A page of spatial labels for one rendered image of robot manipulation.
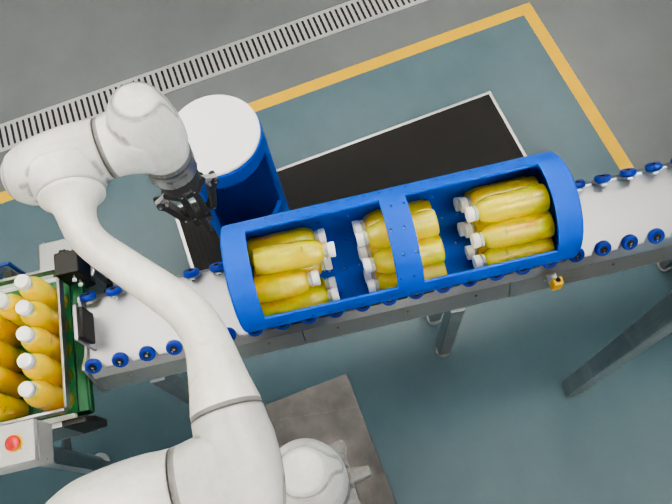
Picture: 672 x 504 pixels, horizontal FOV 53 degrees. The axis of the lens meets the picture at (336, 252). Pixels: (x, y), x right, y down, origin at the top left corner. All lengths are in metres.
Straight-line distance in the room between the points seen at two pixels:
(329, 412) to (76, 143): 0.94
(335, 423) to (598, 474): 1.36
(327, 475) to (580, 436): 1.56
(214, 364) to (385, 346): 1.91
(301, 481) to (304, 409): 0.34
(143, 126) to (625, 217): 1.43
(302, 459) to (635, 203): 1.21
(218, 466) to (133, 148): 0.50
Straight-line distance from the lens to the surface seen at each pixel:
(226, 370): 0.93
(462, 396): 2.78
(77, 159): 1.11
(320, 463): 1.44
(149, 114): 1.07
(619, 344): 2.17
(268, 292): 1.69
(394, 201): 1.67
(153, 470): 0.92
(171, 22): 3.78
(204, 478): 0.89
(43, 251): 2.28
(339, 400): 1.74
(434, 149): 2.99
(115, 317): 2.03
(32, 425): 1.85
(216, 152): 2.02
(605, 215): 2.07
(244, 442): 0.90
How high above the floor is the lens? 2.72
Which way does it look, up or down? 68 degrees down
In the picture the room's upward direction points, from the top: 12 degrees counter-clockwise
